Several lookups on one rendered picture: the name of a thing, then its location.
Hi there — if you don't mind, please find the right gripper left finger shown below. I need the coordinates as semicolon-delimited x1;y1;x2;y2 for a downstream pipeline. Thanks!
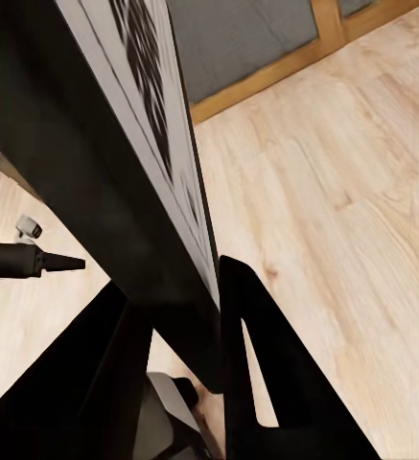
0;281;154;460

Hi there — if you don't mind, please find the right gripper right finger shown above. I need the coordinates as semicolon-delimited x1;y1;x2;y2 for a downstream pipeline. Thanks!
220;255;381;460

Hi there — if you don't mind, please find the poster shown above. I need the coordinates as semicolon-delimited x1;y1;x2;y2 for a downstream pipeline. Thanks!
0;0;223;395

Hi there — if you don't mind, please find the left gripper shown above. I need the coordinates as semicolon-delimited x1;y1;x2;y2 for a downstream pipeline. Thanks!
0;242;85;279

